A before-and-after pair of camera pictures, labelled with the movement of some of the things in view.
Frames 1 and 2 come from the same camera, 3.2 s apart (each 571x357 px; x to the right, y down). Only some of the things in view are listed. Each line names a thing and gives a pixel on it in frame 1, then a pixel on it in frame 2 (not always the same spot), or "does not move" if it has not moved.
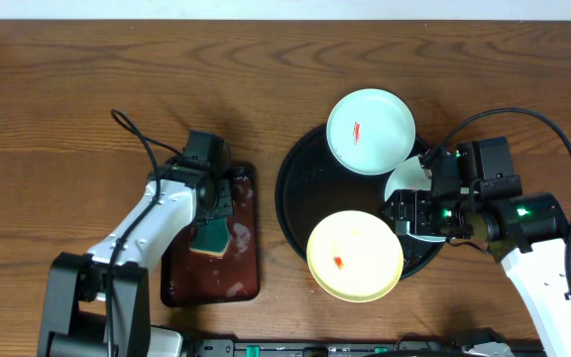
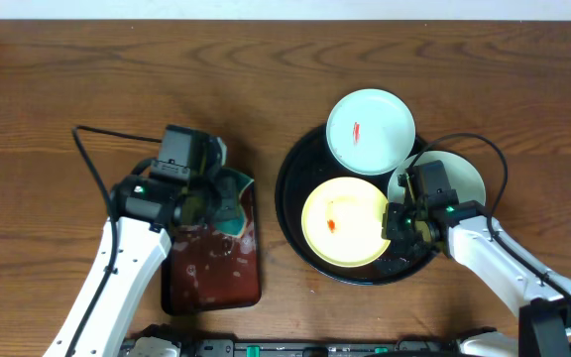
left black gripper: x=221 y=208 does not move
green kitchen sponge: x=213 y=236 to x=230 y=217
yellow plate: x=355 y=256 to x=342 y=222
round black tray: x=312 y=186 does not move
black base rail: x=362 y=348 does not move
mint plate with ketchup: x=371 y=132 does not move
